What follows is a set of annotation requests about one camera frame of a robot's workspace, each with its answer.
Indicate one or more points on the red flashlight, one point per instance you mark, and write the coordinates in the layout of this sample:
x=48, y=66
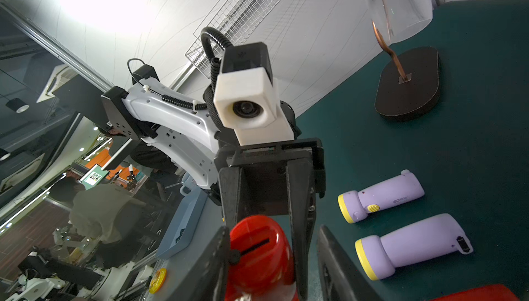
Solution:
x=265, y=268
x=492, y=292

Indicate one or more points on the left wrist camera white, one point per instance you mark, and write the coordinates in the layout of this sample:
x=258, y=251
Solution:
x=246, y=98

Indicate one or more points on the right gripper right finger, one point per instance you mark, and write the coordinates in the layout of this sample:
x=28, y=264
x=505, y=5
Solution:
x=339, y=277

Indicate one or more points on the metal wine glass rack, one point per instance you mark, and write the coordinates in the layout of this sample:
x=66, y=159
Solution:
x=326, y=41

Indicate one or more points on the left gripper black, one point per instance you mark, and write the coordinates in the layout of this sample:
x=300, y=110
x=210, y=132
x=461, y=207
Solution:
x=263, y=179

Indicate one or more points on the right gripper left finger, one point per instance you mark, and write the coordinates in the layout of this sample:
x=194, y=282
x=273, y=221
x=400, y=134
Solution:
x=207, y=280

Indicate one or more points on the purple flashlight row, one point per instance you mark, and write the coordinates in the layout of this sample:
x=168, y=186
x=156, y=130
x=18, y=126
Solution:
x=355, y=206
x=424, y=240

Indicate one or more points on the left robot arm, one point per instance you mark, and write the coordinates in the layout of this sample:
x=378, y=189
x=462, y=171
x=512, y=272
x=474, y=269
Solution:
x=150, y=112

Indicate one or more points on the person in beige shirt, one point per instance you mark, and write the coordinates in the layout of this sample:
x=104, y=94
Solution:
x=106, y=212

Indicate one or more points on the clear wine glass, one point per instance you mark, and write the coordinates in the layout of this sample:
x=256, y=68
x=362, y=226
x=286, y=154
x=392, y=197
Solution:
x=398, y=20

